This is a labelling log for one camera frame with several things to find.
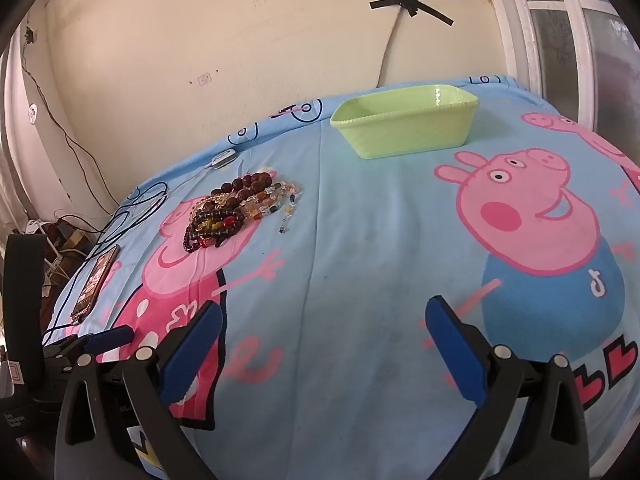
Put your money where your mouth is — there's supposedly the grey wall cable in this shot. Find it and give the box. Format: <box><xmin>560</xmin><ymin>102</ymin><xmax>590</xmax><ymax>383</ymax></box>
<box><xmin>376</xmin><ymin>7</ymin><xmax>407</xmax><ymax>87</ymax></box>

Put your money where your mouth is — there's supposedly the red amber bead bracelet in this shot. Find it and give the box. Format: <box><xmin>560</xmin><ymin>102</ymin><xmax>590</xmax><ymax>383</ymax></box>
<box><xmin>194</xmin><ymin>210</ymin><xmax>247</xmax><ymax>236</ymax></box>

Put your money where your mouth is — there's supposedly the power strip with plugs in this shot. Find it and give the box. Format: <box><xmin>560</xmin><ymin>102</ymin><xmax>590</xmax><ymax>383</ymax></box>
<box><xmin>24</xmin><ymin>214</ymin><xmax>98</xmax><ymax>281</ymax></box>

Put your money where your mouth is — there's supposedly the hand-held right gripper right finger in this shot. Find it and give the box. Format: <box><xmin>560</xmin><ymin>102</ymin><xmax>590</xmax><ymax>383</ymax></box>
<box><xmin>425</xmin><ymin>296</ymin><xmax>591</xmax><ymax>480</ymax></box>

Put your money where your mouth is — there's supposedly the thin black wall cable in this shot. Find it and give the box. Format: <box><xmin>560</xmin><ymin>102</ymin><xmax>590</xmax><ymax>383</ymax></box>
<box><xmin>21</xmin><ymin>25</ymin><xmax>122</xmax><ymax>213</ymax></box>

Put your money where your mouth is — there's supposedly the green plastic basket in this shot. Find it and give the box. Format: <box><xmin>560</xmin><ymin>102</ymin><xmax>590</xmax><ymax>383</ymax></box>
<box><xmin>330</xmin><ymin>84</ymin><xmax>481</xmax><ymax>160</ymax></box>

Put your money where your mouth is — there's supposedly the multicolour crystal bead bracelet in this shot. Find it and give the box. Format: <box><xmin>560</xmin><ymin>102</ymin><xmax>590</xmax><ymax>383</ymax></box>
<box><xmin>239</xmin><ymin>179</ymin><xmax>304</xmax><ymax>236</ymax></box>

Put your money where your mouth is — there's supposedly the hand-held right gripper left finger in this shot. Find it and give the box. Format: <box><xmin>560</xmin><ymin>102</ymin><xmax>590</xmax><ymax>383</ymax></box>
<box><xmin>55</xmin><ymin>301</ymin><xmax>224</xmax><ymax>480</ymax></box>

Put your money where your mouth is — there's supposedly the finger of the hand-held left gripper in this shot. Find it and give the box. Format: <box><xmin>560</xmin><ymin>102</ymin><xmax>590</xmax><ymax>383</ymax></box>
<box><xmin>45</xmin><ymin>326</ymin><xmax>135</xmax><ymax>362</ymax></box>

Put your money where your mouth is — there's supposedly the blue cartoon pig bedsheet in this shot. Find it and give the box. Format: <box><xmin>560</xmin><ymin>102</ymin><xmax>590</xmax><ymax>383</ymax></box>
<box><xmin>42</xmin><ymin>75</ymin><xmax>640</xmax><ymax>480</ymax></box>

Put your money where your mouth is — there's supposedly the white window frame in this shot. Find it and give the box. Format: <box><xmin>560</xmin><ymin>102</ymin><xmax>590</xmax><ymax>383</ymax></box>
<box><xmin>480</xmin><ymin>0</ymin><xmax>640</xmax><ymax>136</ymax></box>

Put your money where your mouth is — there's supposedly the large brown bead bracelet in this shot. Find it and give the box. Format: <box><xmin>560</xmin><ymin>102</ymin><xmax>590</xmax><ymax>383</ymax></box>
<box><xmin>210</xmin><ymin>170</ymin><xmax>278</xmax><ymax>202</ymax></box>

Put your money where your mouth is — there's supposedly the smartphone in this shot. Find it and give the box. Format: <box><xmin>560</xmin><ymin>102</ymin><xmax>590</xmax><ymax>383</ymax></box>
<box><xmin>70</xmin><ymin>244</ymin><xmax>122</xmax><ymax>323</ymax></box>

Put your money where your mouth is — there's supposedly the dark small-bead bracelet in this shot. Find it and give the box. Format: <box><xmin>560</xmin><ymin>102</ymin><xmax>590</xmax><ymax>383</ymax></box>
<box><xmin>182</xmin><ymin>222</ymin><xmax>228</xmax><ymax>254</ymax></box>

